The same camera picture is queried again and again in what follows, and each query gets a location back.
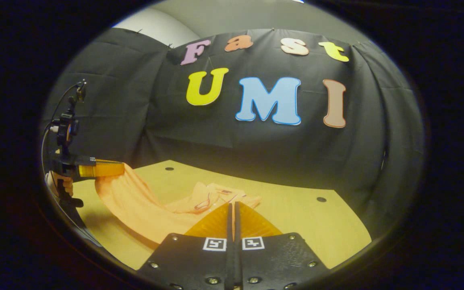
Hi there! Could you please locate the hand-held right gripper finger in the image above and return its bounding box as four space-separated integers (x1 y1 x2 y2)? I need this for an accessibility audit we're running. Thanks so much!
137 201 234 290
234 201 330 290

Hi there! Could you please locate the orange T-shirt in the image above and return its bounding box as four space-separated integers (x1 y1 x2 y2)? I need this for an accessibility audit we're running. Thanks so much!
95 163 263 245

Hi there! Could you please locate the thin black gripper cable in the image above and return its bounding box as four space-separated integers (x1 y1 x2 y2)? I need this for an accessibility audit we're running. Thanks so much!
41 83 81 170

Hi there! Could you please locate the black backdrop cloth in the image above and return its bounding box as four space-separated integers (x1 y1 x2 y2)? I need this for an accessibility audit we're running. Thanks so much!
41 28 424 242

